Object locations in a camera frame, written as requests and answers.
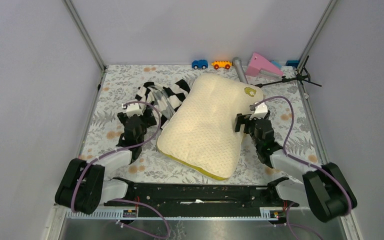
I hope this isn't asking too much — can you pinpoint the dark blue block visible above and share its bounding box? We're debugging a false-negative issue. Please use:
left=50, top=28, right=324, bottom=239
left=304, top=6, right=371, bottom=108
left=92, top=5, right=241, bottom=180
left=285, top=60, right=300, bottom=68

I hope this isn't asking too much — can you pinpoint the grey microphone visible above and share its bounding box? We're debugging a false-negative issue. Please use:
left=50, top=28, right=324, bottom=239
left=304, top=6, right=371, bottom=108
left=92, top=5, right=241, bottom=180
left=232, top=56, right=249, bottom=84

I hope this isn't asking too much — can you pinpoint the yellow white pillow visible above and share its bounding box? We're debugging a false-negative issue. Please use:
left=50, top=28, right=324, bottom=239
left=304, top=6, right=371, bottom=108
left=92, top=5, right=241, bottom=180
left=156, top=73, right=264, bottom=181

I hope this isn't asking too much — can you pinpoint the left aluminium frame post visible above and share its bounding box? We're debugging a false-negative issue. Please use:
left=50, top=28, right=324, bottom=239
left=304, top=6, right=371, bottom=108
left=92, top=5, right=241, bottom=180
left=62, top=0, right=107, bottom=71

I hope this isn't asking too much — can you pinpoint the black mini tripod stand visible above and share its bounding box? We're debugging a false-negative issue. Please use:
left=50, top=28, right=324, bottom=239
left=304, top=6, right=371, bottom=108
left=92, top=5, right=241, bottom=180
left=255, top=55, right=322, bottom=88

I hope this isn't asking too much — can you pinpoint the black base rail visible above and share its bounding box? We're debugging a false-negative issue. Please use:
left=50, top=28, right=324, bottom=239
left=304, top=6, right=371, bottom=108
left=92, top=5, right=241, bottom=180
left=105, top=182, right=292, bottom=219

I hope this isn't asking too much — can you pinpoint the aluminium frame post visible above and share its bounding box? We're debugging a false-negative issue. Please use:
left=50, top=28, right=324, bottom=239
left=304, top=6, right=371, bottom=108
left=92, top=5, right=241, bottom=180
left=298, top=0, right=339, bottom=68
left=62, top=0, right=107, bottom=71

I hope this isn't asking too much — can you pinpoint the black white striped pillowcase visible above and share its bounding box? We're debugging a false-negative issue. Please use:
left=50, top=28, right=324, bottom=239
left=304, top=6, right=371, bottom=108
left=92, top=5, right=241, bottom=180
left=134, top=79, right=191, bottom=129

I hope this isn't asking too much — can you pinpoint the blue toy car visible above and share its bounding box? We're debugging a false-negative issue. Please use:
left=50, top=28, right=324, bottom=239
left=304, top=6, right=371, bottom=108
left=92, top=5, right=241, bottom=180
left=191, top=59, right=209, bottom=70

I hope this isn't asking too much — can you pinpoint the orange yellow toy car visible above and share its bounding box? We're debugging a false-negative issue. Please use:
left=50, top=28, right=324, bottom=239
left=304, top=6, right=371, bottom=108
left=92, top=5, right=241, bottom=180
left=211, top=61, right=233, bottom=70

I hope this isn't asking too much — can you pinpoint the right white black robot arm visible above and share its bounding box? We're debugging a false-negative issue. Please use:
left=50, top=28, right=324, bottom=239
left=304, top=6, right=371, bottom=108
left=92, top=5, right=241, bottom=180
left=234, top=113, right=358, bottom=223

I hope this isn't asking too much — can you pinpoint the right aluminium frame post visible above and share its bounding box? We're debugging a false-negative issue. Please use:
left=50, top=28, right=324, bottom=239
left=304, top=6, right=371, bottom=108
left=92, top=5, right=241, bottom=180
left=298, top=0, right=339, bottom=68

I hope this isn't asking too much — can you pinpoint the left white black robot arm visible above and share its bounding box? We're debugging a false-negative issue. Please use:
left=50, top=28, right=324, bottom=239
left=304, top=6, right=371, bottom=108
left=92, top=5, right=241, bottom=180
left=54, top=109, right=162, bottom=215

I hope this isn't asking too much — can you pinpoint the light blue block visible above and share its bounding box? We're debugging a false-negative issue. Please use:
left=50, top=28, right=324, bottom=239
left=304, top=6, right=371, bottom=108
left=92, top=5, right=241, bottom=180
left=270, top=60, right=282, bottom=69

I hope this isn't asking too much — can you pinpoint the pink triangular block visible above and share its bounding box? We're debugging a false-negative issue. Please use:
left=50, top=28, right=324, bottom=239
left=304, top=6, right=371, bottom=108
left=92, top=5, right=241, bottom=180
left=245, top=52, right=284, bottom=77

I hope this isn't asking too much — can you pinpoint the floral patterned table mat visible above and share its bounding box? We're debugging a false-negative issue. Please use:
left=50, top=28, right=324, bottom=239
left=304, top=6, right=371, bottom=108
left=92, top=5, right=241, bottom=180
left=80, top=65, right=321, bottom=185

